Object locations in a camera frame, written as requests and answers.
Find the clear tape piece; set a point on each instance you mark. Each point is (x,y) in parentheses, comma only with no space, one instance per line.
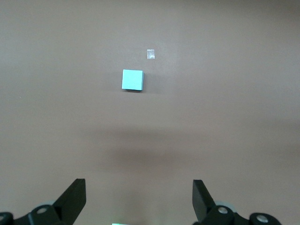
(150,54)

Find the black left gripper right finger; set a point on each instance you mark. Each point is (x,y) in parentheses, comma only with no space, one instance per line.
(204,201)

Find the light blue foam block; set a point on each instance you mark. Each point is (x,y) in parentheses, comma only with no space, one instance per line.
(132,79)

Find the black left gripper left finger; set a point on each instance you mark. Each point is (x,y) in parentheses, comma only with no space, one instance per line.
(68,204)

